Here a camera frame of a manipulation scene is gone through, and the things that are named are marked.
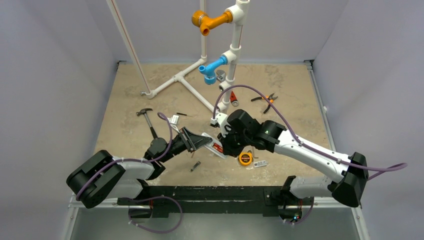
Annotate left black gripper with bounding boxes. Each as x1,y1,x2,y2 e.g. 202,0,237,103
159,127,212,163

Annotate white remote control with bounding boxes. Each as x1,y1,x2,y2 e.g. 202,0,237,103
201,132,227,159

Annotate red battery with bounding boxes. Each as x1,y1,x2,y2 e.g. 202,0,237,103
212,143,223,153

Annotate remote battery cover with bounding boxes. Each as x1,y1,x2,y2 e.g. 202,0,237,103
253,160,268,168

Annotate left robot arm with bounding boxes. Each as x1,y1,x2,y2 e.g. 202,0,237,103
66,127,214,209

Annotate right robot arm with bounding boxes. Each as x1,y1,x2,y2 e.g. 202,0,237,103
210,109,369,208

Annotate yellow tape measure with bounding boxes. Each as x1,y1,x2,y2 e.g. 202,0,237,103
238,150,254,167

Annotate silver battery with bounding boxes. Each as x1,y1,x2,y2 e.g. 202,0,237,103
190,161,201,172

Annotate black screwdriver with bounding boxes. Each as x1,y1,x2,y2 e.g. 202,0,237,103
176,112,192,117

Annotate red adjustable wrench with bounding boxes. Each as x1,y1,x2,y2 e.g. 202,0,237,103
230,91,239,107

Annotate black hammer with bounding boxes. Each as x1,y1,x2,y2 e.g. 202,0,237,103
136,108,158,139

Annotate silver pipe clamp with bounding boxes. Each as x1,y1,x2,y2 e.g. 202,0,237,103
215,69,226,83

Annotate blue pipe fitting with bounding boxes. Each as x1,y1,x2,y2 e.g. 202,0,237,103
198,55,228,85

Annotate black base bar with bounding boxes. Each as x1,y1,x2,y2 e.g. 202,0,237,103
117,176,313,219

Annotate orange pipe fitting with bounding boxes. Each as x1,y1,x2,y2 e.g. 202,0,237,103
191,10,233,36

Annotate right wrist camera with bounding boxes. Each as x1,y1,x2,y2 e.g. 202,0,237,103
210,113,232,138

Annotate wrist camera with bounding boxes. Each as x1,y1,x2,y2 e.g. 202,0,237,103
210,113,232,138
168,114,180,133

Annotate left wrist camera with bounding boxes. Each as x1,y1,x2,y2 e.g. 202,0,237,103
168,114,180,133

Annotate red handled cutter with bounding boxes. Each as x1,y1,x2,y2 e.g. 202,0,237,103
263,99,274,114

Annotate orange handled pliers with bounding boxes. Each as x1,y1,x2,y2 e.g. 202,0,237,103
250,93,278,103

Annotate white PVC pipe frame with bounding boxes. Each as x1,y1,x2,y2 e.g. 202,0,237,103
106,0,250,113

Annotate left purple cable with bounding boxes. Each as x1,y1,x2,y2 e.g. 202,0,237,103
75,112,174,202

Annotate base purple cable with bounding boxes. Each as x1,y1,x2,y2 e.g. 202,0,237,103
127,196,184,235

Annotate aluminium frame rail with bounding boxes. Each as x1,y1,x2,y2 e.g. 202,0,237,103
66,197,370,240

